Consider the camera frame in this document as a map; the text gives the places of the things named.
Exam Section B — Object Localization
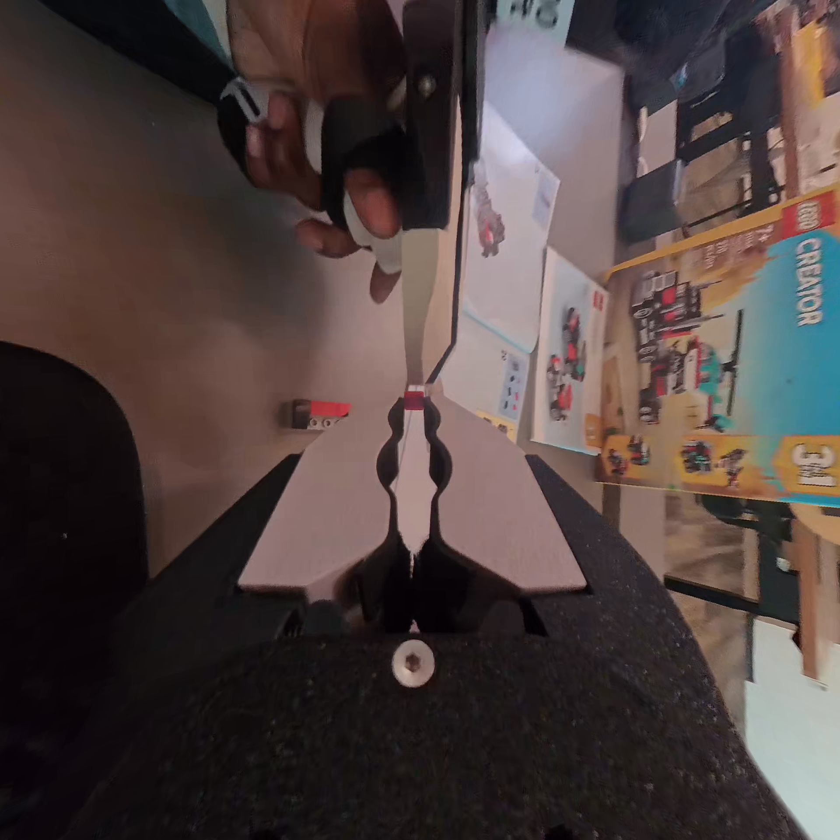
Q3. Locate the yellow toy brick box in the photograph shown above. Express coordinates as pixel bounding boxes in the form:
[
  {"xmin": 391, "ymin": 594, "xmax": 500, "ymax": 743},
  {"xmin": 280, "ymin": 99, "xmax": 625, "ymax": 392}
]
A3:
[{"xmin": 592, "ymin": 185, "xmax": 840, "ymax": 511}]

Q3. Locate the open instruction booklet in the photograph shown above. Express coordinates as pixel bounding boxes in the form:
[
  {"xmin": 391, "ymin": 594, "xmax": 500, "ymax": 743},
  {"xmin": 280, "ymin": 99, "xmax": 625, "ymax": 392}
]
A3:
[{"xmin": 436, "ymin": 105, "xmax": 563, "ymax": 455}]

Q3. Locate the grey desk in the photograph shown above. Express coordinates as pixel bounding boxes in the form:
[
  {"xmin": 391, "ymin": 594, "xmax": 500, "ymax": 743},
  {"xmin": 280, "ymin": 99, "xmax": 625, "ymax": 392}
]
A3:
[{"xmin": 0, "ymin": 0, "xmax": 667, "ymax": 592}]

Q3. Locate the black box with teal print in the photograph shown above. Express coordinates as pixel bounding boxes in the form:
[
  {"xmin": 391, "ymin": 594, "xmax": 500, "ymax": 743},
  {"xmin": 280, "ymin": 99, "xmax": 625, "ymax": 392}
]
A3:
[{"xmin": 623, "ymin": 39, "xmax": 729, "ymax": 116}]

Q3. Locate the black chair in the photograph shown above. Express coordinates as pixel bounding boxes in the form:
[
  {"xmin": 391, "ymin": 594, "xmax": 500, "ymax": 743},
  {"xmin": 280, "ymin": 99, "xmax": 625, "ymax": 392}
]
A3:
[{"xmin": 0, "ymin": 341, "xmax": 151, "ymax": 808}]

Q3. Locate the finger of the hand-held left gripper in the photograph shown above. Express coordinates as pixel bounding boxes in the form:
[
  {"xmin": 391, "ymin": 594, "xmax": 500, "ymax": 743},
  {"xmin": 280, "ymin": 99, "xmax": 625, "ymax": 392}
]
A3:
[
  {"xmin": 400, "ymin": 225, "xmax": 452, "ymax": 389},
  {"xmin": 423, "ymin": 166, "xmax": 478, "ymax": 389}
]

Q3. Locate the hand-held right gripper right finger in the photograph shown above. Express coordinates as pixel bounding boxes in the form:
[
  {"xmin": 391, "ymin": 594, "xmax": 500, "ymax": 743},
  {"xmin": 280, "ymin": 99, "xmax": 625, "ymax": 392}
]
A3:
[{"xmin": 423, "ymin": 395, "xmax": 589, "ymax": 598}]

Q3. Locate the dark pouch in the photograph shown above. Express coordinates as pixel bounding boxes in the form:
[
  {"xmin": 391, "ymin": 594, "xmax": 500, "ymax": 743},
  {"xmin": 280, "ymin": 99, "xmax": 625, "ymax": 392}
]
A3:
[{"xmin": 619, "ymin": 159, "xmax": 688, "ymax": 245}]

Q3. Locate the closed instruction booklet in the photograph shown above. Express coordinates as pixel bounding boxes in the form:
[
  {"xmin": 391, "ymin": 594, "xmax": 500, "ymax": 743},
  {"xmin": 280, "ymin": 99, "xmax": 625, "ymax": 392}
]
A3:
[{"xmin": 529, "ymin": 247, "xmax": 613, "ymax": 458}]

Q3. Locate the black metal frame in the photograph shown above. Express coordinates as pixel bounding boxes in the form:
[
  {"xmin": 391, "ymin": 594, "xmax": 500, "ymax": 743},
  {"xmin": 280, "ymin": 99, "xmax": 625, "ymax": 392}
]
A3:
[{"xmin": 675, "ymin": 108, "xmax": 790, "ymax": 227}]

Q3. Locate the grey and red brick assembly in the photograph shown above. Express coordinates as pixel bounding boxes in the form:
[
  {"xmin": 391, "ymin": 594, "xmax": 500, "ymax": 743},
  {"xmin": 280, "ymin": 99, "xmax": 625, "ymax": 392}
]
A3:
[{"xmin": 290, "ymin": 398, "xmax": 353, "ymax": 432}]

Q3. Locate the person's left hand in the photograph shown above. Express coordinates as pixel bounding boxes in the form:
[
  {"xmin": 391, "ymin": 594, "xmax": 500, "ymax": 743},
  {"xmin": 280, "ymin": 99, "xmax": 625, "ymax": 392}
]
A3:
[{"xmin": 225, "ymin": 0, "xmax": 406, "ymax": 304}]

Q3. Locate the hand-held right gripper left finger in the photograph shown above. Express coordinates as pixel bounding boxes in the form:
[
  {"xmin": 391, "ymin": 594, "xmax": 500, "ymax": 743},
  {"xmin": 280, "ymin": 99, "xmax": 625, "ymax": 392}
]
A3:
[{"xmin": 238, "ymin": 395, "xmax": 405, "ymax": 598}]

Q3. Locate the white box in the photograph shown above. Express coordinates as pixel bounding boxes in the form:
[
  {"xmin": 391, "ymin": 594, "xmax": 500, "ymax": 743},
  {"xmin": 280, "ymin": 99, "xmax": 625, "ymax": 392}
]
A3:
[{"xmin": 743, "ymin": 616, "xmax": 840, "ymax": 840}]

